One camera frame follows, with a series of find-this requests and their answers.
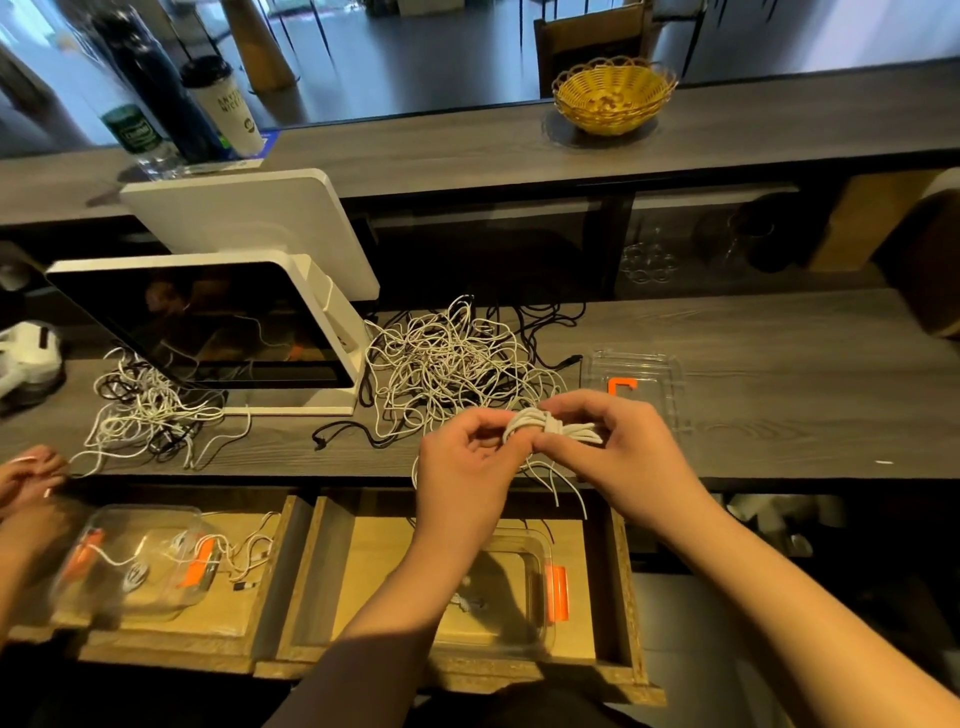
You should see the black cable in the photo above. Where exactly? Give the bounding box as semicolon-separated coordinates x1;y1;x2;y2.
312;420;407;452

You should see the bundle of black cables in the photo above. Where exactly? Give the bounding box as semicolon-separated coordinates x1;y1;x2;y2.
510;300;590;369

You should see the clear container drawer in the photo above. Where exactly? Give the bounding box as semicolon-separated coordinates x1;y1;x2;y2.
49;505;227;620
435;517;575;654

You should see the clear lid orange handle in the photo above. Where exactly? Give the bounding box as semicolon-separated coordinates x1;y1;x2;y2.
582;348;684;429

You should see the grey wooden bar counter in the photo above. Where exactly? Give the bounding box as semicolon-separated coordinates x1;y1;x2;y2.
0;60;960;227

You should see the person's right forearm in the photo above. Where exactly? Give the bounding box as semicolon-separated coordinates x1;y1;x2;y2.
667;499;960;728

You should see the brown wooden chair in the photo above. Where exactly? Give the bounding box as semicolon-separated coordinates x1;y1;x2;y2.
534;4;650;95

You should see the clear plastic water bottle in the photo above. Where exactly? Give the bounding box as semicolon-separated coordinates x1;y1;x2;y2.
90;60;182;174

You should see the person's left hand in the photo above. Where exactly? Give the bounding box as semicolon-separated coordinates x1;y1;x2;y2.
412;405;543;566

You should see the white touchscreen monitor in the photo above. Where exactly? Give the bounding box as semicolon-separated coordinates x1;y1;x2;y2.
45;250;369;417

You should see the flat cardboard sheet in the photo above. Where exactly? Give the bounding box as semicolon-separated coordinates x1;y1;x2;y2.
810;168;939;275

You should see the yellow woven basket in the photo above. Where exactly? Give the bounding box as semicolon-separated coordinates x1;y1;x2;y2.
550;57;680;140

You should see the person's right hand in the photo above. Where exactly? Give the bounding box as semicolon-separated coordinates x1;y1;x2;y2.
532;388;716;536

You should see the round wooden table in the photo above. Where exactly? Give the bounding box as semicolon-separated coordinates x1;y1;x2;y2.
217;0;302;95

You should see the black thermos bottle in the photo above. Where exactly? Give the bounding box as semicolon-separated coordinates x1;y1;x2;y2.
90;7;227;164

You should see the pile of white containers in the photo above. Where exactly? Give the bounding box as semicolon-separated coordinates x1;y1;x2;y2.
720;495;842;564

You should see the white customer display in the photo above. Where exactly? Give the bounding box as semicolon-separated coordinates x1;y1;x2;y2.
120;168;381;302

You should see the white headset device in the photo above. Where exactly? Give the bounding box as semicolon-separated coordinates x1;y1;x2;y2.
0;319;65;404

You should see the white paper coffee cup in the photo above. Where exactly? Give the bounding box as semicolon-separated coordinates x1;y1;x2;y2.
180;55;267;159

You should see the wooden drawer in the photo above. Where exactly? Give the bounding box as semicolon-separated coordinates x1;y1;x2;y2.
7;483;314;674
255;483;666;707

